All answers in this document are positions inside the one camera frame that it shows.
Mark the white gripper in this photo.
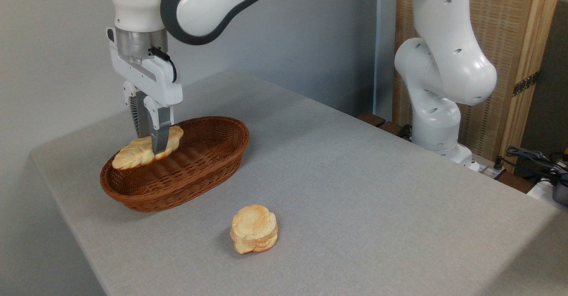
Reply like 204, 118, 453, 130
106, 28, 183, 154

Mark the round bread roll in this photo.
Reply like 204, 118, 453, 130
230, 205, 279, 255

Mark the brown wooden base board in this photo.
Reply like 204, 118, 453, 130
357, 112, 413, 141

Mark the wooden woven folding screen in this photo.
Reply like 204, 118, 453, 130
393, 0, 563, 172

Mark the brown wicker basket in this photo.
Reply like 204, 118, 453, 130
100, 116, 250, 213

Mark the long braided bread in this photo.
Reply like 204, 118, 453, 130
112, 126, 184, 170

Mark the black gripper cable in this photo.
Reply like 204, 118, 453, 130
150, 47, 178, 83

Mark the metal screen hinge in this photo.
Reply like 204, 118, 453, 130
513, 71, 540, 97

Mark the grey tablecloth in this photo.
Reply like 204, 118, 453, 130
30, 70, 568, 296

